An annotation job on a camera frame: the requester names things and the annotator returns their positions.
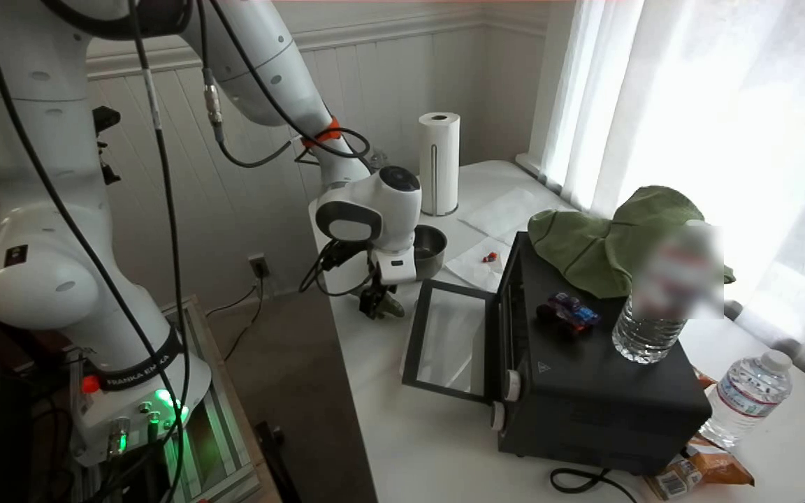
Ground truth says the orange snack wrapper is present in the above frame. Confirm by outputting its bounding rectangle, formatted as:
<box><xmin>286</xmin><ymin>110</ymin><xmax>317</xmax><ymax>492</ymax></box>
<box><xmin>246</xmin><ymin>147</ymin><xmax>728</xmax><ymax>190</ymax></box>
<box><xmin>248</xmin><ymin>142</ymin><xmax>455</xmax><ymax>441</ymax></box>
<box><xmin>647</xmin><ymin>419</ymin><xmax>756</xmax><ymax>500</ymax></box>

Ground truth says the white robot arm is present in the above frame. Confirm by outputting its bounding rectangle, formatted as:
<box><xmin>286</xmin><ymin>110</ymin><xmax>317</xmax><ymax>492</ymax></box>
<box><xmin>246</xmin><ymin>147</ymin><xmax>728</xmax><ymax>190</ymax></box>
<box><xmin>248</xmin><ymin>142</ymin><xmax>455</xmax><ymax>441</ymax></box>
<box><xmin>0</xmin><ymin>0</ymin><xmax>422</xmax><ymax>468</ymax></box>

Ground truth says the white paper towel roll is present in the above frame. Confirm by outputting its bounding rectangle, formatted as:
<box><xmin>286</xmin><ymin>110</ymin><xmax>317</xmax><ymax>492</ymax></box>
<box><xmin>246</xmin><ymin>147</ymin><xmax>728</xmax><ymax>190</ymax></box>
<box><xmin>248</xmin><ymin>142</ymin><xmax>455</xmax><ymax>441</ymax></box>
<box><xmin>420</xmin><ymin>113</ymin><xmax>462</xmax><ymax>215</ymax></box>

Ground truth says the white paper sheet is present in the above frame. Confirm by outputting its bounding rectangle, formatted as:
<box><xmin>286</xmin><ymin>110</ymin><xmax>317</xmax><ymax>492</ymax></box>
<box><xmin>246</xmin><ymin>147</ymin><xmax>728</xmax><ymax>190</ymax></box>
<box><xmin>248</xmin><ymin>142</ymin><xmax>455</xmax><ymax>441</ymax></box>
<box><xmin>441</xmin><ymin>219</ymin><xmax>514</xmax><ymax>295</ymax></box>

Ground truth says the black oven power cord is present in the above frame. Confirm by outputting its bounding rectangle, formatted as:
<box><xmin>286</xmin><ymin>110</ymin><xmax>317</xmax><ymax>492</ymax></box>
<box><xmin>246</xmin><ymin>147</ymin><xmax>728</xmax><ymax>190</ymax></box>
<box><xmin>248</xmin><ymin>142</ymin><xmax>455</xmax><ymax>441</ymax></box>
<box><xmin>547</xmin><ymin>465</ymin><xmax>643</xmax><ymax>503</ymax></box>

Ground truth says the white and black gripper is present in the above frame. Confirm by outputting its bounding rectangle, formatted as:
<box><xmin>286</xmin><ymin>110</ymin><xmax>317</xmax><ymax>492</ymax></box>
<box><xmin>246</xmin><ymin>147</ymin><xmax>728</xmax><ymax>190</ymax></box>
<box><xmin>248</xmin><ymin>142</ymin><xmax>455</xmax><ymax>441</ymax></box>
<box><xmin>317</xmin><ymin>165</ymin><xmax>422</xmax><ymax>286</ymax></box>

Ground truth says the clear water bottle on table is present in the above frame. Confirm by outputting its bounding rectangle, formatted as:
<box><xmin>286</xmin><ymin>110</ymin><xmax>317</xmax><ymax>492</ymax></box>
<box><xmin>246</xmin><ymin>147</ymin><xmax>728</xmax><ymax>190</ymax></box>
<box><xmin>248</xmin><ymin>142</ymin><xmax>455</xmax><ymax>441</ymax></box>
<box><xmin>717</xmin><ymin>351</ymin><xmax>793</xmax><ymax>419</ymax></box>

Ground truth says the green leaf-shaped cloth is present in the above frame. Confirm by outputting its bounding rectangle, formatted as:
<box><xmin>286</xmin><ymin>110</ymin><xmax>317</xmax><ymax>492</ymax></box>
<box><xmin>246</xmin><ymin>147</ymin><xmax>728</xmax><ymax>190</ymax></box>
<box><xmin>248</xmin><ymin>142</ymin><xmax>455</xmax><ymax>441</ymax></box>
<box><xmin>529</xmin><ymin>184</ymin><xmax>703</xmax><ymax>299</ymax></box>

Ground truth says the blue and red toy car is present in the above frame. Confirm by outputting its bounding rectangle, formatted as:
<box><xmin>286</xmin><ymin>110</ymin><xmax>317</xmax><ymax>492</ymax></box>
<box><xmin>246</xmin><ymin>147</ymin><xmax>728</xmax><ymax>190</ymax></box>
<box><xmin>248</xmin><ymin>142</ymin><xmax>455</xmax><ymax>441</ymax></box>
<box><xmin>536</xmin><ymin>290</ymin><xmax>602</xmax><ymax>335</ymax></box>

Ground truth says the clear water bottle on oven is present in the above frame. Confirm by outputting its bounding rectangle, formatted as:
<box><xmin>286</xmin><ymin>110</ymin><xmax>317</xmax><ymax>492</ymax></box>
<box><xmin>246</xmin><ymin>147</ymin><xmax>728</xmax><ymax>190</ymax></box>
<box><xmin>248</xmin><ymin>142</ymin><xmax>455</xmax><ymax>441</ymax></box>
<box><xmin>613</xmin><ymin>222</ymin><xmax>718</xmax><ymax>367</ymax></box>

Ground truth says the black toaster oven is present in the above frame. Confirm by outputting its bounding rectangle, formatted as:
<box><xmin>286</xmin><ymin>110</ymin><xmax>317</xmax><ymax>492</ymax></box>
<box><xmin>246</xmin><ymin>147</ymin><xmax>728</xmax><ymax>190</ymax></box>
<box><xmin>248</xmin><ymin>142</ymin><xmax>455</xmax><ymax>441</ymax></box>
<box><xmin>404</xmin><ymin>235</ymin><xmax>711</xmax><ymax>476</ymax></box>

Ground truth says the black power cable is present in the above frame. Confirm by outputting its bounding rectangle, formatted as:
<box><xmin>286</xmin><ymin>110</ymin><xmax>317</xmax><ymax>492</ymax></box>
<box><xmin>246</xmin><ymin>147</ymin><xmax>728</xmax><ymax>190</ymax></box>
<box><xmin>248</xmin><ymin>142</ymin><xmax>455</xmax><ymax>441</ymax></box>
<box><xmin>205</xmin><ymin>270</ymin><xmax>269</xmax><ymax>365</ymax></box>

